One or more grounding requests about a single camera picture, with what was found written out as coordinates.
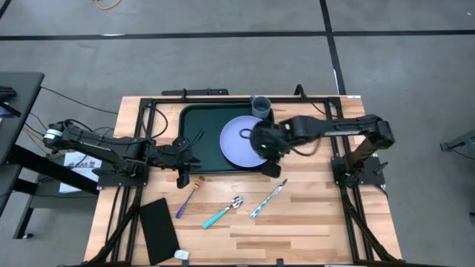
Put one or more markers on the lavender round plate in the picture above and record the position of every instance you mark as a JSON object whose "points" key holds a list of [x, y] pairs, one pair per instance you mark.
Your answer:
{"points": [[234, 148]]}

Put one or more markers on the grey metal stand foot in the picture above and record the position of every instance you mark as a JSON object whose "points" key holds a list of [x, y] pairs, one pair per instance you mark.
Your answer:
{"points": [[458, 142]]}

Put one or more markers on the black cloth napkin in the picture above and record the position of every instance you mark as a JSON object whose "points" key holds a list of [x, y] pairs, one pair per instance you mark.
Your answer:
{"points": [[159, 231]]}

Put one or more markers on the small white camera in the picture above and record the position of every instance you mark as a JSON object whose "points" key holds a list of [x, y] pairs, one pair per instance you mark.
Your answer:
{"points": [[182, 254]]}

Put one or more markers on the black desk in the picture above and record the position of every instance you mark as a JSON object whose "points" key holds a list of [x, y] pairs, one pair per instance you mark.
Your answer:
{"points": [[16, 107]]}

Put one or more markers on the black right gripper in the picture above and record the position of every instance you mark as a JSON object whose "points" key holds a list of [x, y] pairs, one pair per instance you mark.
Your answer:
{"points": [[280, 135]]}

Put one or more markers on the dark green plastic tray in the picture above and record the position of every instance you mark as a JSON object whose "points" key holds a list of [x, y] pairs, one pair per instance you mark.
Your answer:
{"points": [[200, 122]]}

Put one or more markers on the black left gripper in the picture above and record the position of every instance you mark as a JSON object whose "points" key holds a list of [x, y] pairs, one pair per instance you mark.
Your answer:
{"points": [[167, 155]]}

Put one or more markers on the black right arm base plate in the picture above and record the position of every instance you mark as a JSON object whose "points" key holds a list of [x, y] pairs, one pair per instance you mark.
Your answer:
{"points": [[371, 174]]}

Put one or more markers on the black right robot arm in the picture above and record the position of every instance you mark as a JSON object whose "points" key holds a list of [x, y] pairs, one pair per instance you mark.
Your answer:
{"points": [[341, 128]]}

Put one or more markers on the long black bar device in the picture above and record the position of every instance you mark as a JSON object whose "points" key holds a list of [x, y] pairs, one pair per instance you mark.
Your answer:
{"points": [[194, 92]]}

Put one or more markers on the white paper sheet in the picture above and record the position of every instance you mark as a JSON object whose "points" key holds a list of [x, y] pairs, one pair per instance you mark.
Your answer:
{"points": [[79, 163]]}

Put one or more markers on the black bowl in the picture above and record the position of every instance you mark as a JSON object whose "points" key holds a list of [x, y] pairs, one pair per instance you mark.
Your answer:
{"points": [[254, 142]]}

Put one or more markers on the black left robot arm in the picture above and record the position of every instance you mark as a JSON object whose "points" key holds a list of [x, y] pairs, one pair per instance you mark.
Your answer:
{"points": [[100, 146]]}

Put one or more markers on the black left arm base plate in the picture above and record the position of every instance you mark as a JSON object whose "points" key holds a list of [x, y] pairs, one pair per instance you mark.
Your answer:
{"points": [[118, 181]]}

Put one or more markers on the black metal table frame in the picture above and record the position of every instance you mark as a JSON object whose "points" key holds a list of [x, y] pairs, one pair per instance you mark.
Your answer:
{"points": [[222, 100]]}

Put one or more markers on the blue-grey mug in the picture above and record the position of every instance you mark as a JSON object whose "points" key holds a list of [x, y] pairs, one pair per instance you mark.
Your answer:
{"points": [[261, 111]]}

